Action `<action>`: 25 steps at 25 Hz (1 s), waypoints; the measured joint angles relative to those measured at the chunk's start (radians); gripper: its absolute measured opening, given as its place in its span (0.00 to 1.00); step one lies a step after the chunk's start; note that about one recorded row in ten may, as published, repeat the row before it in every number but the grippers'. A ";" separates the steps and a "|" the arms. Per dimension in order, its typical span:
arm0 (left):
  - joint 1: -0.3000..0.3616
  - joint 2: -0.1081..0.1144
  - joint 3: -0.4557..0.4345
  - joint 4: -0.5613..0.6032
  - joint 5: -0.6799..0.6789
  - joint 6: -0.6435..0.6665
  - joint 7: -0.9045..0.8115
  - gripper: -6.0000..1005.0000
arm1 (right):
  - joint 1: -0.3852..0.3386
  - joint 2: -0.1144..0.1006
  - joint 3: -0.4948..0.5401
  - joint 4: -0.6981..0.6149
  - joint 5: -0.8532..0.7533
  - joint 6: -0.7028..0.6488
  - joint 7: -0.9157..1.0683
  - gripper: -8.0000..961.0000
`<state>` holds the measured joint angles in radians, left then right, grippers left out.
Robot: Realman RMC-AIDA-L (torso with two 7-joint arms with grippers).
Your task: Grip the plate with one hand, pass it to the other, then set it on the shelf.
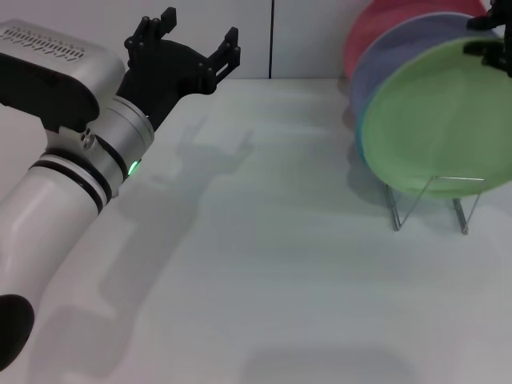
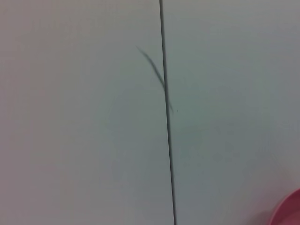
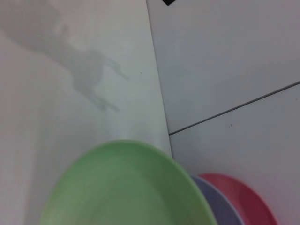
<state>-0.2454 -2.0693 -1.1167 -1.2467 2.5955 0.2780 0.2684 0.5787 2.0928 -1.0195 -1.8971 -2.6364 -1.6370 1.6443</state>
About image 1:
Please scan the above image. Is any purple plate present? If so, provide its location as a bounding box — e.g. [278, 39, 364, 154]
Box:
[349, 11, 482, 122]

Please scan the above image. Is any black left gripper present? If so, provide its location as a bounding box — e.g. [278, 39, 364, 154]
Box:
[114, 6, 242, 132]

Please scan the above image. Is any blue plate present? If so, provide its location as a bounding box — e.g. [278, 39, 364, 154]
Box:
[354, 106, 372, 167]

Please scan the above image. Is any black silver wrist camera box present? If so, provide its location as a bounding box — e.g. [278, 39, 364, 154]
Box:
[0, 19, 127, 134]

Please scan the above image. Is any pink plate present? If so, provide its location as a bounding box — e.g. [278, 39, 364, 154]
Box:
[342, 0, 486, 80]

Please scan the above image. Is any metal wire plate rack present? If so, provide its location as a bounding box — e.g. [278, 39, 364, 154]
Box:
[384, 174, 487, 235]

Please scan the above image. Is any green plate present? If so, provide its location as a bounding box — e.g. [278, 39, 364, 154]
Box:
[361, 34, 512, 201]

